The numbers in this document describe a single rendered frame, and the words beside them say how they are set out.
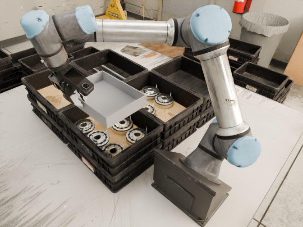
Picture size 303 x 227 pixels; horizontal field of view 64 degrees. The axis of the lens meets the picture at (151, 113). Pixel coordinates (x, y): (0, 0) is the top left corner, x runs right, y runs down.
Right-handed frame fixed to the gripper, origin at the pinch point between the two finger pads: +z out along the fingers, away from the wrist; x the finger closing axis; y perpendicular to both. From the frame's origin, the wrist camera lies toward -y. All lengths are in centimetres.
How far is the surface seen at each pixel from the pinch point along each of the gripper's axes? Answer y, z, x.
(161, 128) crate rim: -20.2, 21.4, -17.6
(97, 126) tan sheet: 10.2, 28.1, -4.9
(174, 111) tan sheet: -12, 38, -39
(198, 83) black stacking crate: -7, 47, -71
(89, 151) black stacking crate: -0.6, 22.4, 8.4
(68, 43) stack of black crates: 160, 80, -83
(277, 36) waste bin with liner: -7, 126, -253
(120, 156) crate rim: -17.6, 15.7, 4.5
